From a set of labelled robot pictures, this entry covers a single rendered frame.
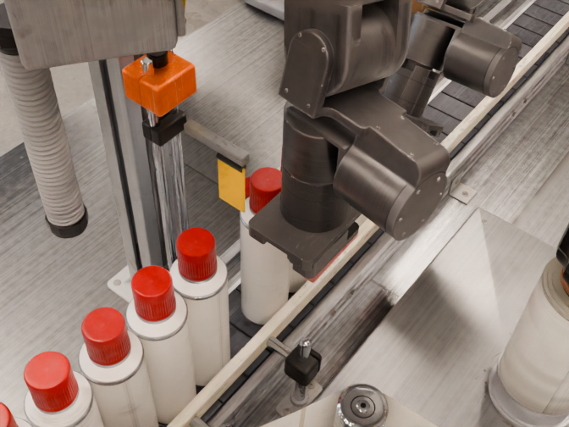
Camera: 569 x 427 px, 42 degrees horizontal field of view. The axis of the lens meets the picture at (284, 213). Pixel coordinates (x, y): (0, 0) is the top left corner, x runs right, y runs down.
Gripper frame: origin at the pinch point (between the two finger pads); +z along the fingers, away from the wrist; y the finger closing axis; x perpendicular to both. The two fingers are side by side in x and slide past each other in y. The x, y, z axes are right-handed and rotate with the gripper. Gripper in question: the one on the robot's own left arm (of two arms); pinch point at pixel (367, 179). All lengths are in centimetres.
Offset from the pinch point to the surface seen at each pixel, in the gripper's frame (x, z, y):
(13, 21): -53, -9, -4
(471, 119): 17.5, -10.4, 3.8
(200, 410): -25.5, 22.3, 3.1
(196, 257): -32.7, 6.0, 0.9
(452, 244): 5.4, 3.3, 11.4
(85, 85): 103, 35, -139
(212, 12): 150, -1, -135
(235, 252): -17.6, 9.7, -3.7
